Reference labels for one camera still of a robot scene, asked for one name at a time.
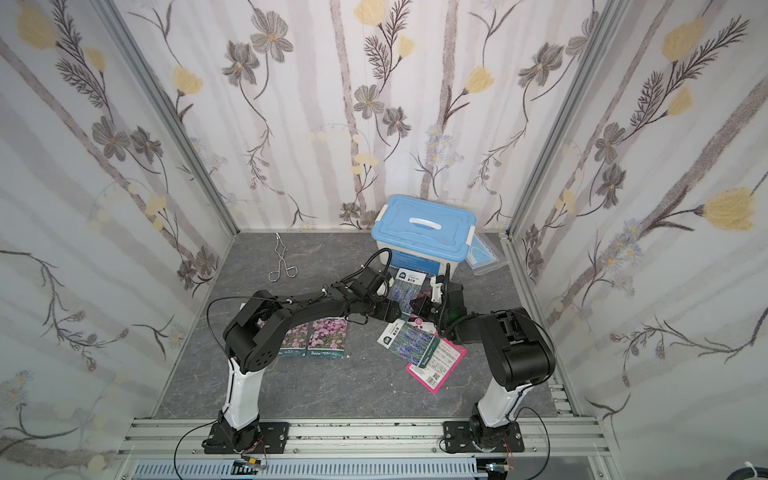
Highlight clear bag of masks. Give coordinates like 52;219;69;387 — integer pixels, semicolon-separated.
465;232;508;276

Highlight white cosmos seed packet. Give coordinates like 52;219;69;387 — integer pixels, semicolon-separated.
279;324;310;357

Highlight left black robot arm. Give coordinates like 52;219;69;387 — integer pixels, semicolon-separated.
202;248;401;454

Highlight metal scissor tongs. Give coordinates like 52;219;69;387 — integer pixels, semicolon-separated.
268;233;299;283

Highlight pink back seed packet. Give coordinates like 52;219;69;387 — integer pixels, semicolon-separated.
406;339;467;394

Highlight white slotted cable duct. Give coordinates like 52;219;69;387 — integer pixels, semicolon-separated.
130;458;488;479

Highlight lavender seed packet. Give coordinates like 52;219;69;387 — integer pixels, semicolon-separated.
388;268;427;313
377;320;440;368

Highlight blue lid storage box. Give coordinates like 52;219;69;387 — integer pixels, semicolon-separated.
372;195;476;275

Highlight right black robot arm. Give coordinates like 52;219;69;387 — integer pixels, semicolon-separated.
426;267;556;455

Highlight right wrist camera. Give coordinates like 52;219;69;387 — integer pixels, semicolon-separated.
430;277;444;305

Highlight pink phlox seed packet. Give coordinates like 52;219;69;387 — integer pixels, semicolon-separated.
307;317;348;359

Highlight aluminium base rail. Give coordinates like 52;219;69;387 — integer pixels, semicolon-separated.
108;417;621;479

